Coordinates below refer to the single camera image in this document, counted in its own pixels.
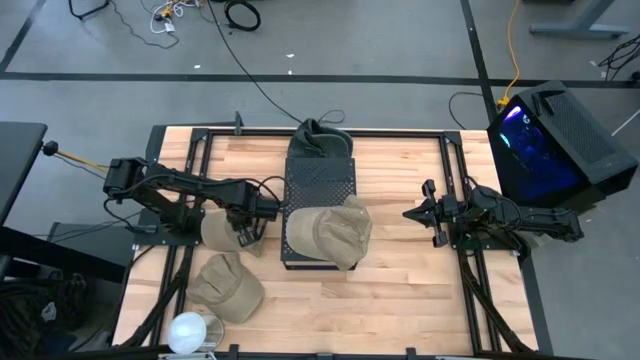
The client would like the coiled black cable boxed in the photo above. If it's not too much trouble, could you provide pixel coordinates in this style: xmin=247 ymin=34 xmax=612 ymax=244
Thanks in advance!
xmin=223 ymin=0 xmax=262 ymax=32

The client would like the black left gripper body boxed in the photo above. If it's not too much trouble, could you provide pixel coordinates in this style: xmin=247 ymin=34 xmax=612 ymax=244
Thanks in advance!
xmin=225 ymin=197 xmax=269 ymax=232

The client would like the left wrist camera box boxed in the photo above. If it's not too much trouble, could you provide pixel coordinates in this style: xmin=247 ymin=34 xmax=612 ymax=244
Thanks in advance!
xmin=257 ymin=198 xmax=281 ymax=221

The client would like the yellow extension cable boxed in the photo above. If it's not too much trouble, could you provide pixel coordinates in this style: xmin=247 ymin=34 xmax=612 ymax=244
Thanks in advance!
xmin=496 ymin=0 xmax=524 ymax=109

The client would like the black perforated metal shelf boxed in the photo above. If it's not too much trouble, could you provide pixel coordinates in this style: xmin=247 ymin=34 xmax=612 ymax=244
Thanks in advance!
xmin=280 ymin=157 xmax=359 ymax=272

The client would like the white power cable bundle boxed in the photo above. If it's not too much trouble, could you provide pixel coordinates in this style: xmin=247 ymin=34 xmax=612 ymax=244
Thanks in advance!
xmin=149 ymin=0 xmax=201 ymax=35

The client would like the beige cap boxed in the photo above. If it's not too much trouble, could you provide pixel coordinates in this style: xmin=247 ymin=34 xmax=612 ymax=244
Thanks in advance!
xmin=186 ymin=253 xmax=266 ymax=324
xmin=285 ymin=194 xmax=374 ymax=272
xmin=199 ymin=208 xmax=267 ymax=257

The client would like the dark green cap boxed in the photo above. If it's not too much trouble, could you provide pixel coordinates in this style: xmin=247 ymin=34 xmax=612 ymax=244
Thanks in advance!
xmin=293 ymin=118 xmax=346 ymax=139
xmin=288 ymin=130 xmax=354 ymax=161

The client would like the white dome lamp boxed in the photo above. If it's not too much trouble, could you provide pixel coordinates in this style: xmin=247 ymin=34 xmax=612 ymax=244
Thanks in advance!
xmin=166 ymin=311 xmax=226 ymax=355

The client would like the black computer tower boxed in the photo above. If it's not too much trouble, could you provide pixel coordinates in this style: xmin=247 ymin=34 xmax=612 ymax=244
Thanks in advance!
xmin=487 ymin=79 xmax=640 ymax=214

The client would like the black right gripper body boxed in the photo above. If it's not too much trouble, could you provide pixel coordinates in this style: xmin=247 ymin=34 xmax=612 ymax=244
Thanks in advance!
xmin=422 ymin=179 xmax=469 ymax=249

